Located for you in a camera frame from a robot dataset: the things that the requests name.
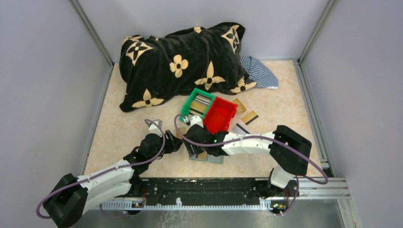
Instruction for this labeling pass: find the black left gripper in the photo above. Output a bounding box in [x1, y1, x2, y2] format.
[148, 129, 184, 163]

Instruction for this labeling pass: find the mint green card holder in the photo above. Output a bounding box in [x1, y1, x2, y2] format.
[187, 148, 224, 164]

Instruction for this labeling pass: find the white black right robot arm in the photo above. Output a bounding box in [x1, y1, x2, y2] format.
[183, 125, 312, 196]

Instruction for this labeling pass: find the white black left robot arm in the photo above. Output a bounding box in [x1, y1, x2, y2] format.
[39, 130, 182, 228]

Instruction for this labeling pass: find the gold card in holder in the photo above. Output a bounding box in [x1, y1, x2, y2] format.
[195, 152, 208, 160]

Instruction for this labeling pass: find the stack of cards in bin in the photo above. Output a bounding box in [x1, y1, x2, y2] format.
[189, 94, 211, 117]

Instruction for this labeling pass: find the white card black stripe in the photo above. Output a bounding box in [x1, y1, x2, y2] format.
[231, 123, 250, 134]

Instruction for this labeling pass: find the gold patterned card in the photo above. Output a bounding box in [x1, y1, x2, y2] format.
[232, 98, 247, 115]

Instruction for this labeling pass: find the gold card with stripe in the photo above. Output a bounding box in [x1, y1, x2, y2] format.
[241, 111, 259, 125]

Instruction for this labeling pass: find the green plastic bin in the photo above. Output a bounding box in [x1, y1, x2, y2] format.
[181, 88, 216, 119]

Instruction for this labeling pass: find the red plastic bin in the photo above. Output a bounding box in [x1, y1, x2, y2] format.
[203, 97, 237, 134]

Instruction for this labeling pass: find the black floral blanket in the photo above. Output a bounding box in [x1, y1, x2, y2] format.
[119, 22, 257, 112]

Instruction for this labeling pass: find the blue white striped cloth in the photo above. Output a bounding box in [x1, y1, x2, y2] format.
[240, 56, 279, 89]

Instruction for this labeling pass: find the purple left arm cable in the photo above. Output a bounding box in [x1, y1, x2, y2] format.
[35, 119, 167, 219]

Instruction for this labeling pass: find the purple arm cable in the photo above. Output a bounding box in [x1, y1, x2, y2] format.
[173, 114, 329, 216]
[35, 119, 167, 219]

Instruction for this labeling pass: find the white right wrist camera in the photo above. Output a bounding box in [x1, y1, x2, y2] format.
[188, 115, 204, 128]

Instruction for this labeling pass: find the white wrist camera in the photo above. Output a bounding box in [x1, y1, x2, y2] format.
[188, 115, 204, 128]
[147, 119, 163, 137]

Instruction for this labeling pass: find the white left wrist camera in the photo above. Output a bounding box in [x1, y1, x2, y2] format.
[147, 119, 163, 137]

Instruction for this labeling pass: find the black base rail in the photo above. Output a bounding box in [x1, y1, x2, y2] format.
[112, 177, 300, 209]

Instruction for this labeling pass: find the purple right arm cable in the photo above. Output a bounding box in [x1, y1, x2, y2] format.
[173, 114, 329, 216]

